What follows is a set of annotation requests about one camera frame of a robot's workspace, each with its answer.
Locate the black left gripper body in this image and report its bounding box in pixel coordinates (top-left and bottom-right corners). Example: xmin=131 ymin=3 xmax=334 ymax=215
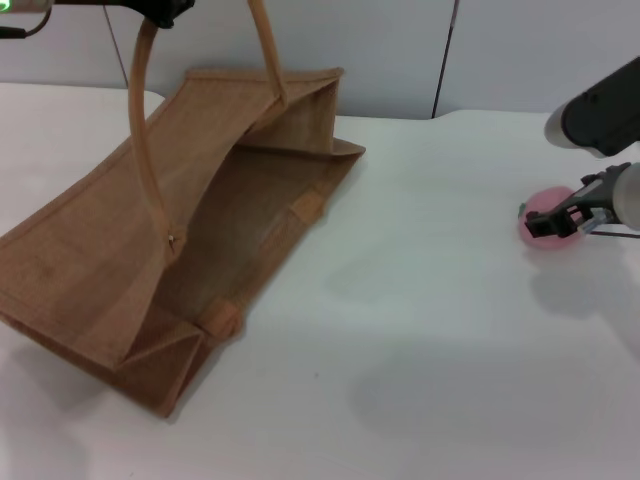
xmin=119 ymin=0 xmax=166 ymax=14

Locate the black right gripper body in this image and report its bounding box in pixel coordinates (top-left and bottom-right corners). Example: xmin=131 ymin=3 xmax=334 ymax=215
xmin=569 ymin=163 xmax=632 ymax=209

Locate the pink peach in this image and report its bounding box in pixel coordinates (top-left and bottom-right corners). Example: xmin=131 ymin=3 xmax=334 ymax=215
xmin=517 ymin=186 xmax=586 ymax=250

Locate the brown jute handbag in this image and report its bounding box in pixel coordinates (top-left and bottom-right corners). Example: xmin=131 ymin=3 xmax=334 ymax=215
xmin=0 ymin=0 xmax=369 ymax=421

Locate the silver right gripper thumbscrew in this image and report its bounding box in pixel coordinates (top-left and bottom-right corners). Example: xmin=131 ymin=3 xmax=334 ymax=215
xmin=579 ymin=209 xmax=609 ymax=234

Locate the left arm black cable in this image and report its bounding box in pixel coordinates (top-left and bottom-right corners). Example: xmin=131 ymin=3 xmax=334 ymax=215
xmin=0 ymin=9 xmax=51 ymax=39

